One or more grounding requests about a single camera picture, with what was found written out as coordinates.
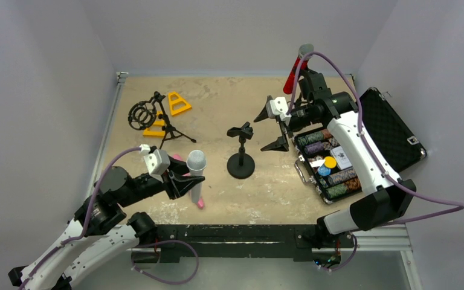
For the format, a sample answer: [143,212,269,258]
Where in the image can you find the white toy microphone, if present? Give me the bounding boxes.
[186,150,207,209]

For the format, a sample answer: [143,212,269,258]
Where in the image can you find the pink toy microphone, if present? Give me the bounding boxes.
[172,154,205,210]

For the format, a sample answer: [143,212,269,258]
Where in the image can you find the black round-base mic stand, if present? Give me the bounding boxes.
[298,68,323,98]

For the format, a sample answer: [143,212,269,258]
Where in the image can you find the red glitter microphone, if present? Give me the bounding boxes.
[283,43,315,95]

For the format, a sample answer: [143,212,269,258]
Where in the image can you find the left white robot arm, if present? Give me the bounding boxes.
[8,155,205,289]

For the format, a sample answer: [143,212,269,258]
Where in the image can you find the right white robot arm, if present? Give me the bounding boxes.
[254,70,416,248]

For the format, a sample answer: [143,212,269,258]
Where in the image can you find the black poker chip case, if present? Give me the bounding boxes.
[292,88,427,204]

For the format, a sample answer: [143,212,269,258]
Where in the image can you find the blue poker chip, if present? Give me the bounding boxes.
[317,165,331,176]

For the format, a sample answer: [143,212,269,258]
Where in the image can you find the yellow poker chip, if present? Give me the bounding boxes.
[323,156,337,169]

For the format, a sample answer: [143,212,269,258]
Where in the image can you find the playing card deck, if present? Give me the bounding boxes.
[330,146,352,170]

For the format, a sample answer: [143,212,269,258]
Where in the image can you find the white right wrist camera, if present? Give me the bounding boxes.
[265,97,291,122]

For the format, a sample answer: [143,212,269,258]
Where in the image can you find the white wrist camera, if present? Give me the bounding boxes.
[265,97,291,122]
[139,144,170,182]

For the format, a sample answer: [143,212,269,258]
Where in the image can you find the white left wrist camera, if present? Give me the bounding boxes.
[139,144,170,182]

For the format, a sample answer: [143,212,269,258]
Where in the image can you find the yellow bracket near tripod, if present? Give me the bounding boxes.
[142,112,166,138]

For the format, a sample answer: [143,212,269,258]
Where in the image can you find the yellow bracket at back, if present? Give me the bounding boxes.
[167,91,192,117]

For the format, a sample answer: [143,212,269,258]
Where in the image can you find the black tripod shock-mount stand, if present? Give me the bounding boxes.
[127,91,197,149]

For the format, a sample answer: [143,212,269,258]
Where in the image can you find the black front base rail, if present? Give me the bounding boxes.
[131,224,354,264]

